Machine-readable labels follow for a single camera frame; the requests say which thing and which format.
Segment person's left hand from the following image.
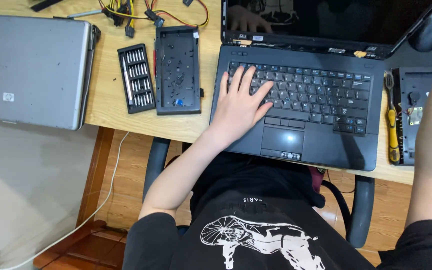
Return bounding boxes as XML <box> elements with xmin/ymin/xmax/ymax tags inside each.
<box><xmin>209</xmin><ymin>66</ymin><xmax>275</xmax><ymax>145</ymax></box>

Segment scattered small black screws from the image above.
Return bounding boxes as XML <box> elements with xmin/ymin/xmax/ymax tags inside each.
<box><xmin>161</xmin><ymin>44</ymin><xmax>194</xmax><ymax>99</ymax></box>

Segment black plastic cover tray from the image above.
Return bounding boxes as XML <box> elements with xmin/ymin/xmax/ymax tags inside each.
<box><xmin>154</xmin><ymin>25</ymin><xmax>205</xmax><ymax>116</ymax></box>

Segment black printed shirt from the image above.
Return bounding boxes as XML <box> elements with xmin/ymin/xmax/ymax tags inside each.
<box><xmin>122</xmin><ymin>152</ymin><xmax>432</xmax><ymax>270</ymax></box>

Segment black office chair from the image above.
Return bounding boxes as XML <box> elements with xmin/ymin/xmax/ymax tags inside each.
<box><xmin>142</xmin><ymin>137</ymin><xmax>375</xmax><ymax>249</ymax></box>

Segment thin red screwdriver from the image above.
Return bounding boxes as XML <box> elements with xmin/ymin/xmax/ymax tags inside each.
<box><xmin>152</xmin><ymin>39</ymin><xmax>158</xmax><ymax>80</ymax></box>

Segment black open laptop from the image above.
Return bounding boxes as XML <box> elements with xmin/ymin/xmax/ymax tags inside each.
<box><xmin>209</xmin><ymin>0</ymin><xmax>432</xmax><ymax>172</ymax></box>

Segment black screwdriver bit set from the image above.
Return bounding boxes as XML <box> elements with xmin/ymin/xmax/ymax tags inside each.
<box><xmin>117</xmin><ymin>43</ymin><xmax>157</xmax><ymax>115</ymax></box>

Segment black opened device base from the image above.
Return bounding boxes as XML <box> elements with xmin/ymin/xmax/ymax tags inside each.
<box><xmin>391</xmin><ymin>67</ymin><xmax>432</xmax><ymax>166</ymax></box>

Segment small green circuit board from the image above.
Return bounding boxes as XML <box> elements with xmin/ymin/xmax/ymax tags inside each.
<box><xmin>408</xmin><ymin>107</ymin><xmax>424</xmax><ymax>126</ymax></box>

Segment silver metal rod tool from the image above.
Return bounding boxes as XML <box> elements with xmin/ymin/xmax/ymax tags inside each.
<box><xmin>53</xmin><ymin>9</ymin><xmax>104</xmax><ymax>20</ymax></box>

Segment black mouse with green logo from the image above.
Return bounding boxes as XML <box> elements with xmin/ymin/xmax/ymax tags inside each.
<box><xmin>408</xmin><ymin>2</ymin><xmax>432</xmax><ymax>53</ymax></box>

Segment silver closed laptop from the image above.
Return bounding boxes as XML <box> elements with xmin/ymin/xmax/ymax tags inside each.
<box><xmin>0</xmin><ymin>14</ymin><xmax>101</xmax><ymax>131</ymax></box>

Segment flat black strip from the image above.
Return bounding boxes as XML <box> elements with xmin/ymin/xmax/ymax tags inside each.
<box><xmin>30</xmin><ymin>0</ymin><xmax>65</xmax><ymax>13</ymax></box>

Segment bundle of coloured power cables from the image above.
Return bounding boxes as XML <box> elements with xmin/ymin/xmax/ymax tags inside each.
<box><xmin>98</xmin><ymin>0</ymin><xmax>210</xmax><ymax>38</ymax></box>

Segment yellow-handled brush tool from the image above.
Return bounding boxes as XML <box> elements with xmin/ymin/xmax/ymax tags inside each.
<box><xmin>384</xmin><ymin>73</ymin><xmax>401</xmax><ymax>166</ymax></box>

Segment wooden desk frame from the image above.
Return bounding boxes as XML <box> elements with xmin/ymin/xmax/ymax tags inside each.
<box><xmin>33</xmin><ymin>127</ymin><xmax>128</xmax><ymax>270</ymax></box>

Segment white cable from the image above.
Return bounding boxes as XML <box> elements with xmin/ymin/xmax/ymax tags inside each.
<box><xmin>0</xmin><ymin>131</ymin><xmax>131</xmax><ymax>270</ymax></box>

